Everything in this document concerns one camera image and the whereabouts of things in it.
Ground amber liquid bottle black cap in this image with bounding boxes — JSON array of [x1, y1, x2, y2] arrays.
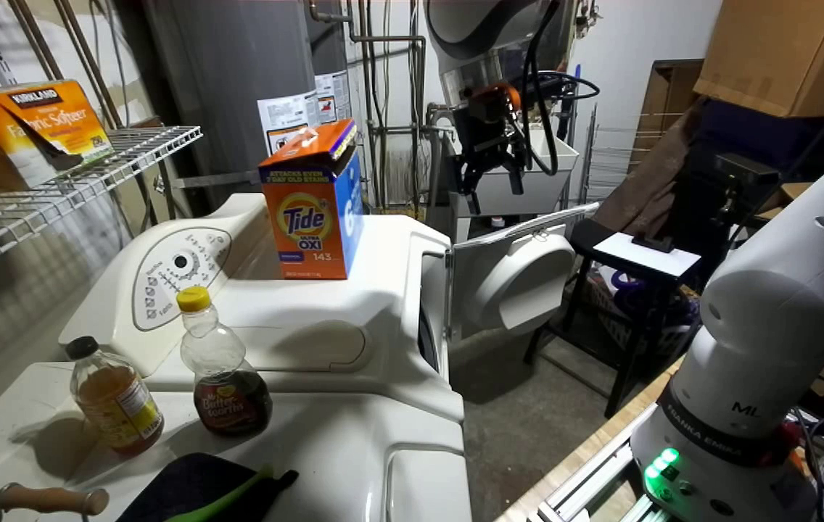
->
[[65, 336, 165, 457]]

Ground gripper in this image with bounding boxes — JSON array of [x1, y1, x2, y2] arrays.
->
[[453, 93, 527, 216]]

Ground white washing machine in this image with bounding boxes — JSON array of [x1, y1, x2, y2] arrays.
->
[[57, 192, 601, 425]]

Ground large cardboard box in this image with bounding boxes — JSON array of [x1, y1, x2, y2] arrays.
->
[[693, 0, 824, 119]]

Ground camera on mount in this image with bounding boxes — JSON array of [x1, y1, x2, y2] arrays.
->
[[673, 144, 783, 291]]

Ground syrup bottle yellow cap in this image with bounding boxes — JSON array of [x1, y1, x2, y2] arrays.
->
[[176, 286, 273, 437]]

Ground washing machine door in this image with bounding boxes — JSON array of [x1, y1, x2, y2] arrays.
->
[[447, 202, 601, 343]]

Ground wooden handle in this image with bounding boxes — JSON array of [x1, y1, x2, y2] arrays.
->
[[0, 483, 110, 522]]

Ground white wire shelf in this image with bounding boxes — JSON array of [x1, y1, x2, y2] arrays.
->
[[0, 126, 203, 285]]

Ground metal pipes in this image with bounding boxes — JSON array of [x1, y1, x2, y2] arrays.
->
[[308, 0, 429, 212]]

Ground wire rack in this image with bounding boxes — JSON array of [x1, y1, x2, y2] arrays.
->
[[577, 104, 646, 205]]

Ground white utility sink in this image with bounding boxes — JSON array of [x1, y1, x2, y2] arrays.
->
[[447, 125, 580, 220]]

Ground grey water heater tank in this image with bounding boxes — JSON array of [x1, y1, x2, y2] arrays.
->
[[142, 0, 353, 207]]

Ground brown wooden board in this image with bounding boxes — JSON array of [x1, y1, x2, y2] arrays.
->
[[630, 59, 706, 175]]

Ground orange fabric softener box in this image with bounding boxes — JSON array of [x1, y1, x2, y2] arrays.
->
[[0, 79, 115, 195]]

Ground orange and blue detergent box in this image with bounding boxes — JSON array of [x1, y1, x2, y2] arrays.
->
[[257, 119, 365, 281]]

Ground dark cloth with green edge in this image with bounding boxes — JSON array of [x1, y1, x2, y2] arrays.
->
[[115, 452, 300, 522]]

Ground black stand with white board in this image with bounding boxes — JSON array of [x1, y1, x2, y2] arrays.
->
[[524, 217, 703, 419]]

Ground detergent compartment lid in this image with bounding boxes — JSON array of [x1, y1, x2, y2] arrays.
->
[[234, 319, 375, 375]]

